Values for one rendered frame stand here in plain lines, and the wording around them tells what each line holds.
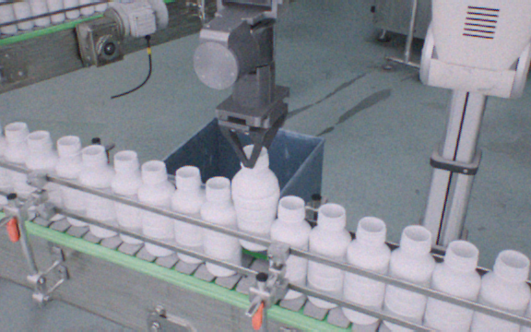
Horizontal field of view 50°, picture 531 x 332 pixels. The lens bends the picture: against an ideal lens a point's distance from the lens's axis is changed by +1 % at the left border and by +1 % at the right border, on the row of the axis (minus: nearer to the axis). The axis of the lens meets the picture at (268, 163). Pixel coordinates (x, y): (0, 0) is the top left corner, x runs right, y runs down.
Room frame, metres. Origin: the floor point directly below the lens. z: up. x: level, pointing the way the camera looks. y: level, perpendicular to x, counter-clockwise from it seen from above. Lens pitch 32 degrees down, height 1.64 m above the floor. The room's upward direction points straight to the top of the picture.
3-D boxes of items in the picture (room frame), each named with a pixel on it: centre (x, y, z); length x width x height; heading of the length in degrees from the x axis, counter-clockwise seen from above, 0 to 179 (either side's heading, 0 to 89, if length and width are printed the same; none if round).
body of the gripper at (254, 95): (0.69, 0.02, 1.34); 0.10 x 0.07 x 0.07; 155
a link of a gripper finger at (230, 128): (0.68, 0.02, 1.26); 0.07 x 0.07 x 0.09; 65
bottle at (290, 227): (0.66, -0.03, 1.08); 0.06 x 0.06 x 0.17
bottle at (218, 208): (0.71, 0.07, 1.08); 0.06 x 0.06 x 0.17
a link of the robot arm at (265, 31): (0.68, 0.02, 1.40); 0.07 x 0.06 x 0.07; 155
